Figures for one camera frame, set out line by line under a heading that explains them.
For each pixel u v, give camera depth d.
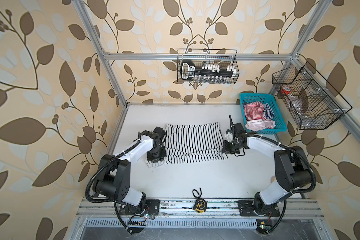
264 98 1.15
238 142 0.69
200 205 0.72
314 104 0.72
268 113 1.08
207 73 0.83
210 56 0.91
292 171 0.46
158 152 0.74
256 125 0.94
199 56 0.89
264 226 0.71
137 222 0.74
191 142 0.99
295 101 0.71
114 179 0.44
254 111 1.07
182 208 0.75
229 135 0.87
